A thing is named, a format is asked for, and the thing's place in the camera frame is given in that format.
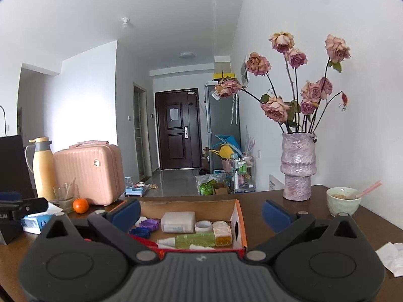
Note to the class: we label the dark brown entrance door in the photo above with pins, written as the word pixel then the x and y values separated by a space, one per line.
pixel 179 134

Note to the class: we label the orange fruit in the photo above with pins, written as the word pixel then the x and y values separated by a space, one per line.
pixel 80 205

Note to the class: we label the clear glass cup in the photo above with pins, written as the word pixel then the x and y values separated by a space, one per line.
pixel 65 195

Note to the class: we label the blue small stool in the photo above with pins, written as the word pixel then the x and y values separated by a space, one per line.
pixel 134 189

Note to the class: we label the pink spoon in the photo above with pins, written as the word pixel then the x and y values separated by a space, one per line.
pixel 369 189

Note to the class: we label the storage rack with items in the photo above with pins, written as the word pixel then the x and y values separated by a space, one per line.
pixel 242 174

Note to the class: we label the red cardboard box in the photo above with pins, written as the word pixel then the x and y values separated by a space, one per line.
pixel 212 210

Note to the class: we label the green spray bottle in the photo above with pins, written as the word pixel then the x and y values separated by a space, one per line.
pixel 185 241

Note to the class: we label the black paper bag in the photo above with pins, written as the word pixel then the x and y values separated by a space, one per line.
pixel 14 172

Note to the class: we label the grey refrigerator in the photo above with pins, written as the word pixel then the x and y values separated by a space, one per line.
pixel 219 114

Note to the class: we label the white tape roll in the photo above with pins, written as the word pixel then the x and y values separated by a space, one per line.
pixel 203 226

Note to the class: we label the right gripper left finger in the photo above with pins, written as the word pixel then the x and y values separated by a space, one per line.
pixel 113 228

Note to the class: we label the yellow thermos jug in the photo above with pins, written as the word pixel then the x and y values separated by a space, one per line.
pixel 39 159

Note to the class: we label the yellow box on refrigerator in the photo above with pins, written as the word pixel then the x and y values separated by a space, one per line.
pixel 220 76

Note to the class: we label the crumpled white tissue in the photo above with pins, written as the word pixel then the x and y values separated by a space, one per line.
pixel 391 255

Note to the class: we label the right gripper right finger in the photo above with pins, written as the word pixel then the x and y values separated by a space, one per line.
pixel 288 229

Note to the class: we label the pink textured vase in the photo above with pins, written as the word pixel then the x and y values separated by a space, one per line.
pixel 298 164

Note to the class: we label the pink small suitcase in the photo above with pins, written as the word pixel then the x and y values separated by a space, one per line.
pixel 94 168

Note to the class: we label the dried pink rose bouquet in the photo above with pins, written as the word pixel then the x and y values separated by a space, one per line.
pixel 309 102

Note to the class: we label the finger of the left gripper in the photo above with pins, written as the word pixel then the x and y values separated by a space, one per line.
pixel 28 205

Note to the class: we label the white plastic container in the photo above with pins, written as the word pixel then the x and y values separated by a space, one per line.
pixel 178 222

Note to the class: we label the blue tissue pack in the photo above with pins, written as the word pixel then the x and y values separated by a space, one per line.
pixel 34 223

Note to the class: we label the purple small object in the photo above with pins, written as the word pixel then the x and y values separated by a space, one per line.
pixel 150 224

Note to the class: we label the white ceramic bowl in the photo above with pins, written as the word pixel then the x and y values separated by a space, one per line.
pixel 342 200

